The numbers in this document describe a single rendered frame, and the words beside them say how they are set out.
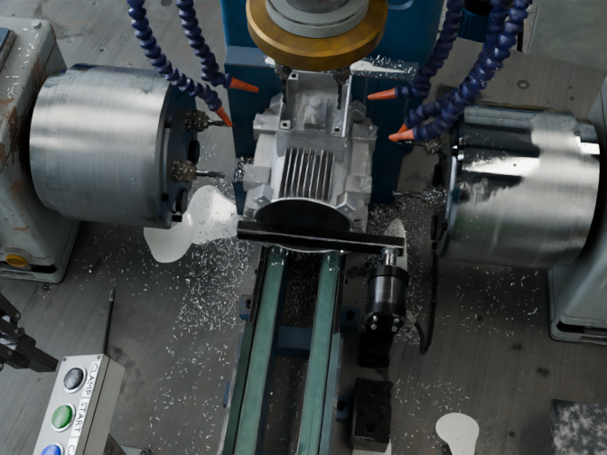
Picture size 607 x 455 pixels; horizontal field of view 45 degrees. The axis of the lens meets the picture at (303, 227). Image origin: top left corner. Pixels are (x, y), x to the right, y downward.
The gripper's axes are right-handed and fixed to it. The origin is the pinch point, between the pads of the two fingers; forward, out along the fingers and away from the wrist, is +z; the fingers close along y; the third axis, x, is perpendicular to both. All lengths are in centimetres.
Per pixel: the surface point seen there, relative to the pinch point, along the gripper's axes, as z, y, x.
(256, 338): 30.8, 14.7, -12.2
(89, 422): 9.7, -5.1, -3.3
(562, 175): 27, 34, -59
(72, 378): 8.0, 0.1, -0.1
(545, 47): 147, 179, -44
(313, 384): 34.8, 8.5, -21.1
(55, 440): 8.7, -7.6, 0.5
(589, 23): 155, 194, -59
